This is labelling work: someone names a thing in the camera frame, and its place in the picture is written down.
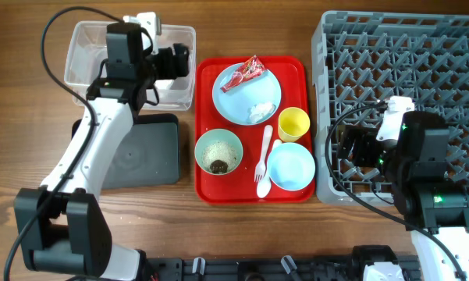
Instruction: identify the yellow plastic cup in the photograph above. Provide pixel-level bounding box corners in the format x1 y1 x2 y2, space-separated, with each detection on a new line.
278 107 311 142

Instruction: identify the light blue bowl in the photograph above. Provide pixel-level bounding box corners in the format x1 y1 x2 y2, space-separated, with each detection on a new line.
267 143 316 191

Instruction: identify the light blue plate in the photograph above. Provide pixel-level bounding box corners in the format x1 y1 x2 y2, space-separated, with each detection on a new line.
211 63 282 126

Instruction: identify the green bowl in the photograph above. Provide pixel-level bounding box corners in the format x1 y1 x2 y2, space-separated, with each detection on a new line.
194 129 243 176

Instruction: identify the red snack wrapper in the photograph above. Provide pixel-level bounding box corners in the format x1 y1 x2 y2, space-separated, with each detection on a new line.
221 55 267 93

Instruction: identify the white rice pile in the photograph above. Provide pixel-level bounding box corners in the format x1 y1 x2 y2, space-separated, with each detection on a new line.
202 141 239 173

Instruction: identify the white plastic fork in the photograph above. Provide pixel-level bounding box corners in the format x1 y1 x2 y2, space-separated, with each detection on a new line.
254 125 273 183

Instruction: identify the small white tissue ball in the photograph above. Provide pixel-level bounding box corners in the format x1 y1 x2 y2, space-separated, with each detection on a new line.
248 101 275 124

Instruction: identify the white plastic spoon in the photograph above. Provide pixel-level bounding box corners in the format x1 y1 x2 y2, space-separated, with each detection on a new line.
257 139 282 198

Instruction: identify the brown food scrap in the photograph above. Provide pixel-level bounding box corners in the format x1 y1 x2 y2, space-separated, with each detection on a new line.
209 159 229 174

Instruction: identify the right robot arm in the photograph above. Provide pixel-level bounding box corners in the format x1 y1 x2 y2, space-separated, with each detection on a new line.
330 111 469 280

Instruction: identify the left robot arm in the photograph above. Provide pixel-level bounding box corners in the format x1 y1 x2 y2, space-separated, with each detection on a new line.
12 14 189 280

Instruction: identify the clear plastic waste bin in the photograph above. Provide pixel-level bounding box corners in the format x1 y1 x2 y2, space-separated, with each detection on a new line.
64 21 196 111

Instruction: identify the grey dishwasher rack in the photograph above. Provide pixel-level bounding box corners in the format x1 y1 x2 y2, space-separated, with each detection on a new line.
311 11 469 206

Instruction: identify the black food waste tray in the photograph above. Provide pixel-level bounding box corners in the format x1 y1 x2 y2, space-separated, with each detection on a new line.
62 111 180 195

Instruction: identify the red serving tray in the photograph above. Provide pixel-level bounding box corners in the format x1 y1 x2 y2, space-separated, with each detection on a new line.
194 56 316 205

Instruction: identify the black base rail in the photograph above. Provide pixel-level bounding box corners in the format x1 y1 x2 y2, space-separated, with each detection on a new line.
146 255 421 281

